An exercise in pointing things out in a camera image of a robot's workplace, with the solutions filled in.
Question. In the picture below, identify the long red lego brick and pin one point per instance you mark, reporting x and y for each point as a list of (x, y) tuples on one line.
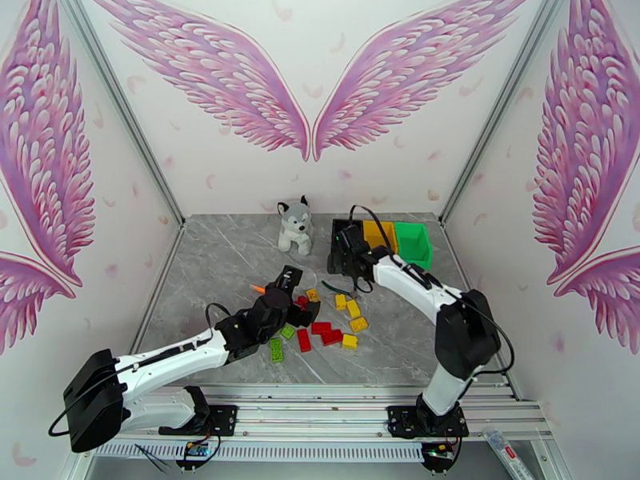
[(303, 340)]

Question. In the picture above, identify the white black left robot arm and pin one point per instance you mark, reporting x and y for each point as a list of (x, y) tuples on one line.
[(165, 358)]

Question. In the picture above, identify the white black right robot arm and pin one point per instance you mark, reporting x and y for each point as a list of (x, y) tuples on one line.
[(410, 288)]

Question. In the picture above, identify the small green lego brick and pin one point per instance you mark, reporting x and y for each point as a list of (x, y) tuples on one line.
[(287, 332)]

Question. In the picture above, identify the yellow plastic bin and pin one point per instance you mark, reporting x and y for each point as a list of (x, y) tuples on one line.
[(375, 233)]

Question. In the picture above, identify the black plastic bin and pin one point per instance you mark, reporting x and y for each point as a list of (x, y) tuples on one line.
[(336, 228)]

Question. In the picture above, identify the long green lego brick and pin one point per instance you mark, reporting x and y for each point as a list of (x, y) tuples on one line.
[(276, 350)]

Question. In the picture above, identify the green plastic bin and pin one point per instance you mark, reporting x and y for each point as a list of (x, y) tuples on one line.
[(414, 243)]

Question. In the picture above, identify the grey white husky plush toy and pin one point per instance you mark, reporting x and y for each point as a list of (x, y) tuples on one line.
[(295, 228)]

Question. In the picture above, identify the aluminium left table edge trim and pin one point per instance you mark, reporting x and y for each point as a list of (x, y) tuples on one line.
[(160, 288)]

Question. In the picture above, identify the black tweezers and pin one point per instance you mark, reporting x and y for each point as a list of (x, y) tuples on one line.
[(155, 458)]

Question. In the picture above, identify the clear plastic packet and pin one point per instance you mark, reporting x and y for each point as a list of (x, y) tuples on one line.
[(507, 451)]

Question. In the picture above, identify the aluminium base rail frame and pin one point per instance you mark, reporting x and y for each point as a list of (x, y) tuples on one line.
[(310, 418)]

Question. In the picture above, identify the aluminium right corner post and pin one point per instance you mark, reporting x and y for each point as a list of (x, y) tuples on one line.
[(492, 118)]

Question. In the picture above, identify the aluminium corner post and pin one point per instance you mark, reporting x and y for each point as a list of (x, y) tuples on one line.
[(125, 118), (492, 118)]

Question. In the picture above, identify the aluminium left corner post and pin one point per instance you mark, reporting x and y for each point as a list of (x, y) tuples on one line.
[(125, 118)]

